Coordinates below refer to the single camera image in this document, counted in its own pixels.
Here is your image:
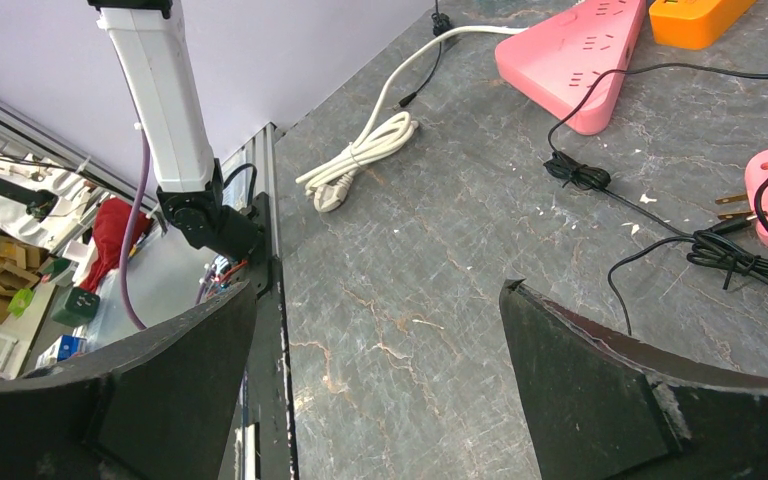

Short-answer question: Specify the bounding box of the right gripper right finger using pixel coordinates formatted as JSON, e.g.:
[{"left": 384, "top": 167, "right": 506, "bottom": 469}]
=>
[{"left": 499, "top": 280, "right": 768, "bottom": 479}]

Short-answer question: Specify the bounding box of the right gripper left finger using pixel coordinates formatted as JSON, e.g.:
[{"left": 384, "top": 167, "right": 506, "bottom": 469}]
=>
[{"left": 0, "top": 283, "right": 257, "bottom": 479}]

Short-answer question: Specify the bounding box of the pink power strip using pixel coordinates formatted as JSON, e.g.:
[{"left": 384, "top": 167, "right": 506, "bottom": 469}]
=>
[{"left": 495, "top": 0, "right": 647, "bottom": 135}]

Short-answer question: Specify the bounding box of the orange power strip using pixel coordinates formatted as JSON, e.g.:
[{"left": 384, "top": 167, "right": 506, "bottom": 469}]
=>
[{"left": 648, "top": 0, "right": 756, "bottom": 50}]

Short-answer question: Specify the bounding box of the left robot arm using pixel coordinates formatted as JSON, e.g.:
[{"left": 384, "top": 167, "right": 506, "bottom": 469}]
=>
[{"left": 90, "top": 1, "right": 265, "bottom": 261}]

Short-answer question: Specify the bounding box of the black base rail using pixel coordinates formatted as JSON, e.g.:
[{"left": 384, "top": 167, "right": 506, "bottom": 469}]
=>
[{"left": 219, "top": 192, "right": 299, "bottom": 479}]

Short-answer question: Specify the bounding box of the white power cord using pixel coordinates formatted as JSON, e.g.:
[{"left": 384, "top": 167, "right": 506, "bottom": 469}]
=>
[{"left": 294, "top": 25, "right": 531, "bottom": 215}]

